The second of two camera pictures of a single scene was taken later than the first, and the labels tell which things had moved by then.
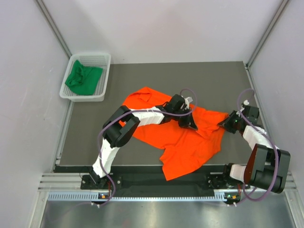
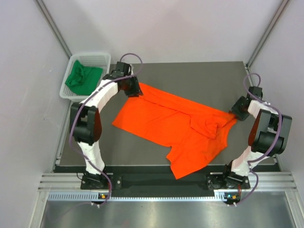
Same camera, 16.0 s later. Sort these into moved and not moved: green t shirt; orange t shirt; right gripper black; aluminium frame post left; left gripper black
Moved: left gripper black; right gripper black; orange t shirt
Not moved: green t shirt; aluminium frame post left
